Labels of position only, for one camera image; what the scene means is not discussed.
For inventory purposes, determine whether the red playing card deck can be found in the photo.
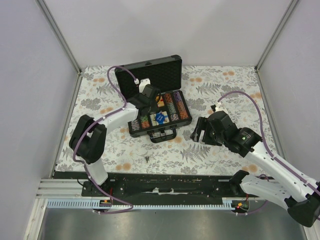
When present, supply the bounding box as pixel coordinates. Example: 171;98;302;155
155;96;165;108

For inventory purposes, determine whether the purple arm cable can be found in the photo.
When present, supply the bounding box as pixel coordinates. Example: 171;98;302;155
216;90;320;216
72;65;137;216

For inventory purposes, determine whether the blue small blind button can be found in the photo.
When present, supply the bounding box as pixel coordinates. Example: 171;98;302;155
155;112;166;124

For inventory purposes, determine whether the aluminium frame post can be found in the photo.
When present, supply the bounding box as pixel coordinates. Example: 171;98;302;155
35;0;82;75
254;0;300;73

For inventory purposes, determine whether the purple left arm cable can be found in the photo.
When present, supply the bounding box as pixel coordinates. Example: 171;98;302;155
72;65;137;216

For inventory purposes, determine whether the green chip row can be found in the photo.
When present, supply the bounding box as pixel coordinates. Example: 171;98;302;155
140;115;150;129

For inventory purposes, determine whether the left aluminium frame post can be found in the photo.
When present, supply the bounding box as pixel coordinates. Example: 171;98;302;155
35;0;82;75

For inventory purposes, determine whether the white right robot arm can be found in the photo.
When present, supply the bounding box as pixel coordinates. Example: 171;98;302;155
190;110;320;228

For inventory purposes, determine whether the orange black chip row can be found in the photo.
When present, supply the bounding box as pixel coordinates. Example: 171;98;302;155
164;93;179;121

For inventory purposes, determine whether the blue playing card deck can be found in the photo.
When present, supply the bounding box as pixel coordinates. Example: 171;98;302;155
149;111;170;127

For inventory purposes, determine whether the slotted cable duct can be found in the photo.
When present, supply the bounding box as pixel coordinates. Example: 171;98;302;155
46;198;235;211

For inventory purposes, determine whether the right aluminium frame post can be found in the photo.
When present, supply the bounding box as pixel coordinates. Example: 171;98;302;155
254;0;300;73

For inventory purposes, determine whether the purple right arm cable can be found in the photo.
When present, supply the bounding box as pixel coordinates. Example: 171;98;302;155
216;90;320;216

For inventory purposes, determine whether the purple orange chip row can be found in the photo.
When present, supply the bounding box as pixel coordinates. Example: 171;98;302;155
173;91;188;120

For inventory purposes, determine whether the black poker set case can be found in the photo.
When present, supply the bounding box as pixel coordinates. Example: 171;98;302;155
114;54;192;143

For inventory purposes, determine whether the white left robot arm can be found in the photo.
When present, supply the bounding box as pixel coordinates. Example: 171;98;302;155
69;78;161;197

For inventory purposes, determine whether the blue tan chip row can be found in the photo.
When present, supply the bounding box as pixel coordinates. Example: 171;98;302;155
131;119;141;131

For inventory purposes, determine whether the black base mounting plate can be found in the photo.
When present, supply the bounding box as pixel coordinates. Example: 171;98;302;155
81;171;261;200

